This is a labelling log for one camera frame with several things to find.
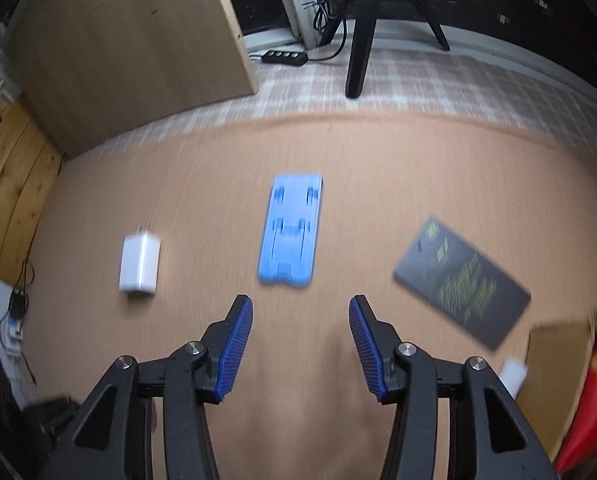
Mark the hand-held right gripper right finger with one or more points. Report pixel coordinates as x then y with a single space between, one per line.
366 345

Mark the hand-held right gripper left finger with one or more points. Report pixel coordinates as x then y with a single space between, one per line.
236 345

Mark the light blue phone stand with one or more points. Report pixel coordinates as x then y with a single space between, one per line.
291 260

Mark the cardboard box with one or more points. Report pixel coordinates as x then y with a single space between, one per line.
548 375

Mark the red fabric bag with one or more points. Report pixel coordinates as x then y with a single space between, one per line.
593 410

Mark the white power strip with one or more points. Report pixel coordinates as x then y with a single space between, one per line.
13 335

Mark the black card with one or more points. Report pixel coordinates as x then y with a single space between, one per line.
458 285

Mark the white charger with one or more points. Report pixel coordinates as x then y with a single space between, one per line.
138 265

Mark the small white cap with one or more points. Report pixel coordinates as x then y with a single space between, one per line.
512 375

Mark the pine plank board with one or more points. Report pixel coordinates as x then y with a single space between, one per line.
13 185

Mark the black tripod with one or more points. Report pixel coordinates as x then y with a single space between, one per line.
358 55

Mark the black power strip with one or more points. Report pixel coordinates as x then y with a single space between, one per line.
286 57

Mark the large light wooden board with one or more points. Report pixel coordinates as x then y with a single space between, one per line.
128 50

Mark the white window frame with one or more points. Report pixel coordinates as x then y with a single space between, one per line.
291 5

